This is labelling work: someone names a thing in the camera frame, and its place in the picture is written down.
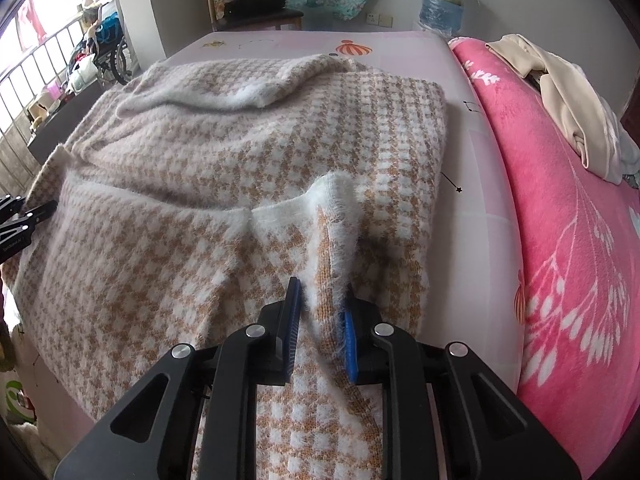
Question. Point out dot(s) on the metal balcony railing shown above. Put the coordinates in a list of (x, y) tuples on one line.
[(25, 75)]

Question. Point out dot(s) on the wall socket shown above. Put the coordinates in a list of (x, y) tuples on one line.
[(378, 19)]

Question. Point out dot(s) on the pink floral fleece blanket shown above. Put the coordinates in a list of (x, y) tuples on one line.
[(565, 260)]

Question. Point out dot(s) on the beige houndstooth knit coat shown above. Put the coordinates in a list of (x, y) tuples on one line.
[(200, 160)]

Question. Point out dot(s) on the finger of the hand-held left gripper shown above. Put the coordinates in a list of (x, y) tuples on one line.
[(10, 207), (35, 217)]

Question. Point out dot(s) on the beige garment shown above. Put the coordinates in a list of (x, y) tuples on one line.
[(565, 95)]

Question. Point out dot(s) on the wheelchair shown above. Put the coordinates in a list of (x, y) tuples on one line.
[(107, 45)]

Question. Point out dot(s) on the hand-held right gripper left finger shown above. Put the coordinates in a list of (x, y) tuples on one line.
[(290, 335)]

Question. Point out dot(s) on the dark board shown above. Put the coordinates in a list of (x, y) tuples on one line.
[(65, 130)]

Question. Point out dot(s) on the large blue water bottle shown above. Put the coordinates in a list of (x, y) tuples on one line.
[(442, 2)]

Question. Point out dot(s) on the black cloth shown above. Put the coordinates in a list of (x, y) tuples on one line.
[(255, 4)]

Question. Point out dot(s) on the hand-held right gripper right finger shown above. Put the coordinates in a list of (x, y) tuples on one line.
[(350, 345)]

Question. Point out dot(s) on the pink balloon print bed sheet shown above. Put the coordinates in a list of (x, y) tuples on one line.
[(475, 160)]

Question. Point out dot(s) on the pink hanging cloth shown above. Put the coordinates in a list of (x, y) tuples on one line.
[(32, 17)]

